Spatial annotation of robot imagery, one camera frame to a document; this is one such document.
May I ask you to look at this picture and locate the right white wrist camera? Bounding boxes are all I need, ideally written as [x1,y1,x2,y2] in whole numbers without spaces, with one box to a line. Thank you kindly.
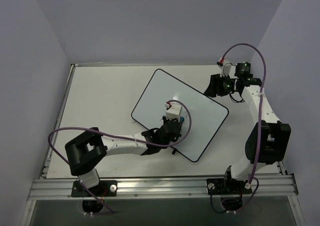
[217,58,235,77]

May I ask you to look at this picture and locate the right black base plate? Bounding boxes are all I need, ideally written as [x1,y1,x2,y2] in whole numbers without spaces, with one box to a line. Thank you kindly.
[206,178,252,195]

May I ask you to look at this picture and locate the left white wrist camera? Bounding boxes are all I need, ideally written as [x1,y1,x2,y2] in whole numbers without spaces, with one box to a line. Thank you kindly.
[165,101,182,122]

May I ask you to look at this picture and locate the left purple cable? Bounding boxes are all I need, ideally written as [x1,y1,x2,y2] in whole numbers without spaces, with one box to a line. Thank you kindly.
[47,100,193,214]

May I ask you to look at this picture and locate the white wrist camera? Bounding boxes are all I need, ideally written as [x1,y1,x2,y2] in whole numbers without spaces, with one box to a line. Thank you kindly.
[165,101,182,122]
[217,58,235,77]

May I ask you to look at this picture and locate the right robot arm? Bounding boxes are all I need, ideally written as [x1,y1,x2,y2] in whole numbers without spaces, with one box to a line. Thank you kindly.
[204,59,291,194]

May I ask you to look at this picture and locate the white whiteboard black frame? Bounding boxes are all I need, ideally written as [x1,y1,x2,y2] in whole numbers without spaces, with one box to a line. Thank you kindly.
[131,69,229,162]

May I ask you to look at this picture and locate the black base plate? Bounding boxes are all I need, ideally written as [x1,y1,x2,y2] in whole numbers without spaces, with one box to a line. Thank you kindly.
[71,180,118,197]
[206,178,252,195]

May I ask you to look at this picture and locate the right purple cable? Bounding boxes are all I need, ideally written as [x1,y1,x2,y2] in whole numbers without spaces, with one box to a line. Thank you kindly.
[219,43,267,213]

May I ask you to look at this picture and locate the aluminium front rail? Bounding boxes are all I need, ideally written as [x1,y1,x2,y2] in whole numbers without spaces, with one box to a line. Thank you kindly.
[28,174,298,200]

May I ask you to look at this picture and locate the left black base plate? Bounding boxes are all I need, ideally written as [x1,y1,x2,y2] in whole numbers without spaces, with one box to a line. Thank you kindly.
[71,180,118,197]

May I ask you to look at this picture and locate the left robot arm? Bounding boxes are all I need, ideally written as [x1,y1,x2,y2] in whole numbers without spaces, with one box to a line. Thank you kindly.
[65,116,184,195]

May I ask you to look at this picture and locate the purple cable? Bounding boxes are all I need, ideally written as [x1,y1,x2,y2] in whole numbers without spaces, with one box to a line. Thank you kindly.
[47,100,193,214]
[219,43,267,213]

